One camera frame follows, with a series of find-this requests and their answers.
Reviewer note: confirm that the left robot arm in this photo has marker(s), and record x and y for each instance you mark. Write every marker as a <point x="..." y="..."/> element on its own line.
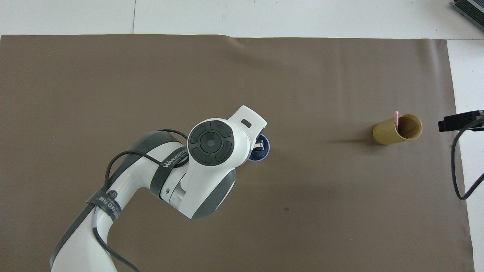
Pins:
<point x="211" y="142"/>

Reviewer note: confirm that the pink chopstick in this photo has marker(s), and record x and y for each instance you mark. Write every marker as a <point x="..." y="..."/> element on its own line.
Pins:
<point x="396" y="119"/>

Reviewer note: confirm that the black stand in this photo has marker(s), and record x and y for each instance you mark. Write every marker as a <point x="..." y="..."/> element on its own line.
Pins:
<point x="470" y="8"/>

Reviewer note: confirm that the bamboo cup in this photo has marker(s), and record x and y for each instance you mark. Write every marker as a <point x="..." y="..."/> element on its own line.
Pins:
<point x="385" y="135"/>

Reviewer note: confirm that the blue cup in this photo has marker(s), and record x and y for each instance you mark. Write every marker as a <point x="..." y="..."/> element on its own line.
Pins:
<point x="265" y="153"/>

